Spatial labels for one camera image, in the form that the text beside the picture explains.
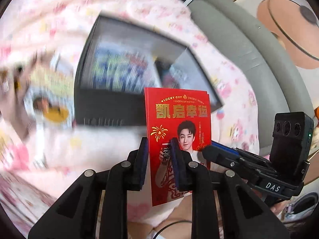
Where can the black storage box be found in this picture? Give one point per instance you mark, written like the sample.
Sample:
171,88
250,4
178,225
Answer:
107,104

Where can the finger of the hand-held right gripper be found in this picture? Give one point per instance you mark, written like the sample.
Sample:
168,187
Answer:
224,159
251,158

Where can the blue white packet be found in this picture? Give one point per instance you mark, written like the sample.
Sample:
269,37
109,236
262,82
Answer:
119,69

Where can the pink printed blanket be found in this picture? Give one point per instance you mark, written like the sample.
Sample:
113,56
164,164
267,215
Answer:
62,139

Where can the red printed card packet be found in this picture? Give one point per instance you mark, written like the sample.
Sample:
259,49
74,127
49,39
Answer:
182,109

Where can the grey shoe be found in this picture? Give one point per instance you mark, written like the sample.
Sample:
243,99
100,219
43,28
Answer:
302,204

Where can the yellow white snack packet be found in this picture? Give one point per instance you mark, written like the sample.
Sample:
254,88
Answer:
54,112

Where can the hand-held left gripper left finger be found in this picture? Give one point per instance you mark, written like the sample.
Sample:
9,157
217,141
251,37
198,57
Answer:
142,164

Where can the grey sofa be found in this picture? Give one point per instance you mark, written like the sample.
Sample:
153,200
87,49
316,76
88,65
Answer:
236,42

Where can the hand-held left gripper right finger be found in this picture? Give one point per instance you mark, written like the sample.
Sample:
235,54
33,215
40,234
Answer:
175,164

